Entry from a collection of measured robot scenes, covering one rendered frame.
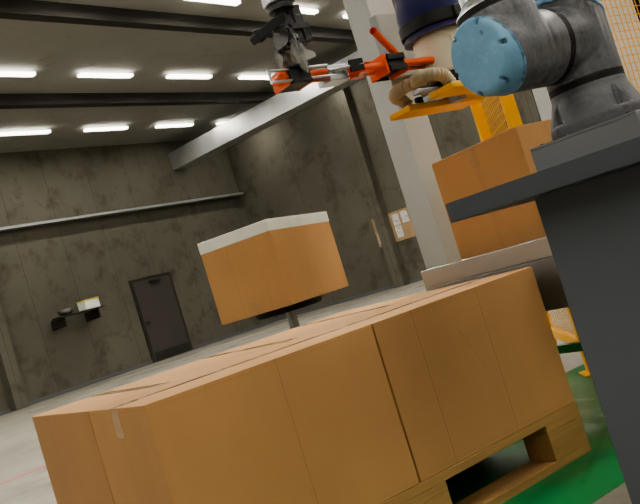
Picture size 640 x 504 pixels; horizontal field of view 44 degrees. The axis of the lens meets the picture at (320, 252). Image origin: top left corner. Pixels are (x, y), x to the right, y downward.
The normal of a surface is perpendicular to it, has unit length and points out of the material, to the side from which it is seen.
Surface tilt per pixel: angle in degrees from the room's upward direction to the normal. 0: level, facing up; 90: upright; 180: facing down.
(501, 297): 90
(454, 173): 90
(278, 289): 90
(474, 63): 96
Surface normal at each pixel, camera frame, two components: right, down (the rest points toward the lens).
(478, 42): -0.80, 0.33
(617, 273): -0.62, 0.16
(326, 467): 0.53, -0.19
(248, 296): -0.46, 0.11
